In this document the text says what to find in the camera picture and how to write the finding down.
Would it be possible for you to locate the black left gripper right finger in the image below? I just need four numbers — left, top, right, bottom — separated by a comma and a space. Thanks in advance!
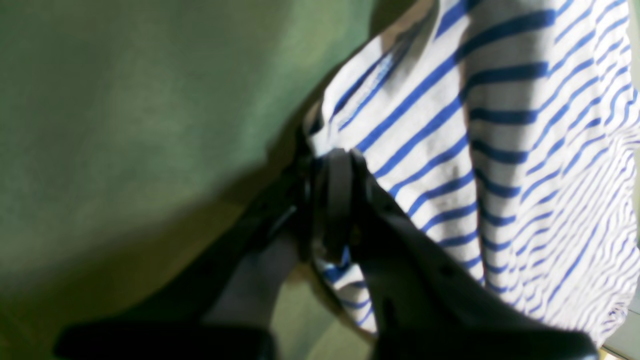
330, 149, 599, 360

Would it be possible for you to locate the green table cloth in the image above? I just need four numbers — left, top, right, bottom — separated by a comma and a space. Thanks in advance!
1, 0, 415, 360

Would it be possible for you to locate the blue white striped t-shirt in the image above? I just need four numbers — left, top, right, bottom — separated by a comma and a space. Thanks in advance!
305, 0, 639, 346

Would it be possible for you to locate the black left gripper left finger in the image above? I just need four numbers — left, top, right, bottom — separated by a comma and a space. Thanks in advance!
54, 152, 333, 360

